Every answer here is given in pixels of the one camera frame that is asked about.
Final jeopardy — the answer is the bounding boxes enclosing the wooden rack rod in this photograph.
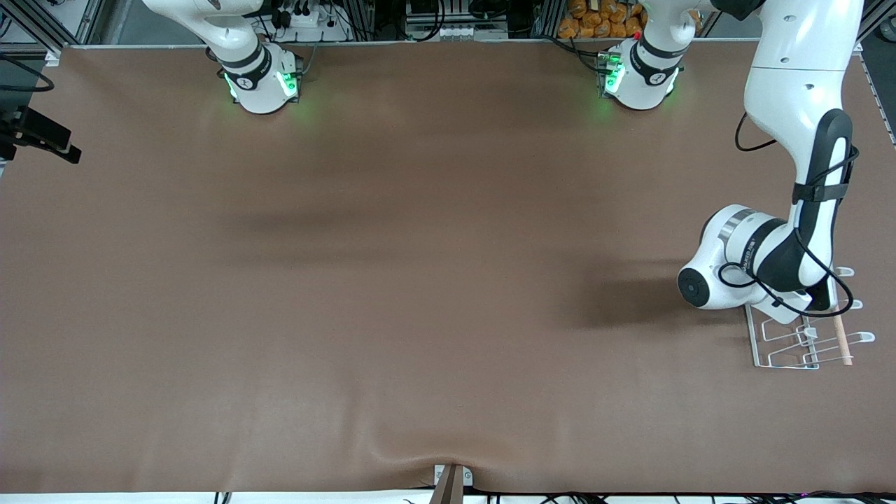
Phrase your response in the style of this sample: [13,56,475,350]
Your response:
[833,308,855,366]

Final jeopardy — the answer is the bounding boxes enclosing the white power strip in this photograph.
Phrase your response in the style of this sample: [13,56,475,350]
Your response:
[274,0,351,43]

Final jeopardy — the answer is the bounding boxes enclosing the white connector block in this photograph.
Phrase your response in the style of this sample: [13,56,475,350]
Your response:
[406,20,510,41]

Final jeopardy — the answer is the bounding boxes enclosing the brown table cover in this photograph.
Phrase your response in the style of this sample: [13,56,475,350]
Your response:
[0,38,896,494]

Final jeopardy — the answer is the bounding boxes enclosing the orange snack pile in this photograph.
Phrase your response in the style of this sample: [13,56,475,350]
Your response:
[558,0,646,39]

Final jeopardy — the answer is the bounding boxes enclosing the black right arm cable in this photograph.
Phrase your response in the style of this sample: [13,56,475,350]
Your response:
[0,55,55,96]

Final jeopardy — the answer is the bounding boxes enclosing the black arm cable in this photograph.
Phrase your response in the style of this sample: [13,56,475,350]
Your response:
[720,112,858,319]
[0,55,55,96]

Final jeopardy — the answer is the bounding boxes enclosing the aluminium frame profiles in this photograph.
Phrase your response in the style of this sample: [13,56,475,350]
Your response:
[0,0,134,57]

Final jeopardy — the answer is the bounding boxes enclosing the metal clamp bracket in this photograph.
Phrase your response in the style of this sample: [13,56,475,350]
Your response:
[430,463,474,504]

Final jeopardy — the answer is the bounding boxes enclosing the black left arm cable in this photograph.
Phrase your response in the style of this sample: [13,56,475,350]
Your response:
[720,112,858,319]

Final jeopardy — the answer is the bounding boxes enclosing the white wire cup rack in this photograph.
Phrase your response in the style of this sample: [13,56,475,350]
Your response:
[744,266,876,370]

